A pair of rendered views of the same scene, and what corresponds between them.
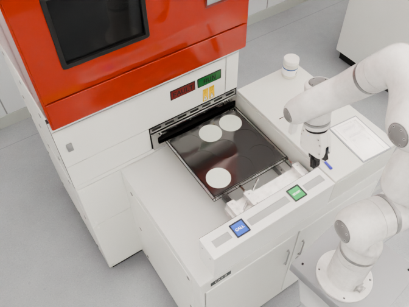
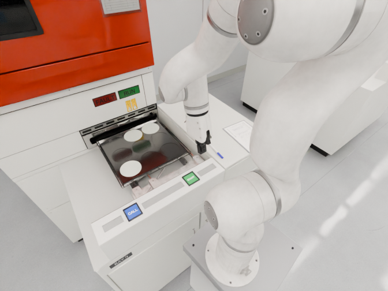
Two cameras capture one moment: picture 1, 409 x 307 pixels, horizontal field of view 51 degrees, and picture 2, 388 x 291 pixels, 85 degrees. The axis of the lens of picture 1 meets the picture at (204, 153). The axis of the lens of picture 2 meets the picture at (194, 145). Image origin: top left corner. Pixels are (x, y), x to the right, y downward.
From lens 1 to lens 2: 75 cm
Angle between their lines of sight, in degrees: 7
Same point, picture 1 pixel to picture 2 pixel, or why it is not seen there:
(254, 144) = (165, 142)
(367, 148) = not seen: hidden behind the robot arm
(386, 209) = (261, 186)
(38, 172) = not seen: hidden behind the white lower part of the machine
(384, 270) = (270, 249)
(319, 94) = (182, 59)
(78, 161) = (7, 156)
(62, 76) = not seen: outside the picture
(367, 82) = (220, 8)
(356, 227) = (224, 209)
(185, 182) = (108, 173)
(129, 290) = (87, 260)
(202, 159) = (121, 155)
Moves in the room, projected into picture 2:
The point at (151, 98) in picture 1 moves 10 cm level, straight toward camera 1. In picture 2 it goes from (74, 103) to (69, 115)
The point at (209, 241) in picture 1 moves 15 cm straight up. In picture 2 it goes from (100, 226) to (85, 202)
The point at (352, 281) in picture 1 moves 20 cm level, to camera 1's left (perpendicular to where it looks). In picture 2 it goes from (236, 265) to (171, 269)
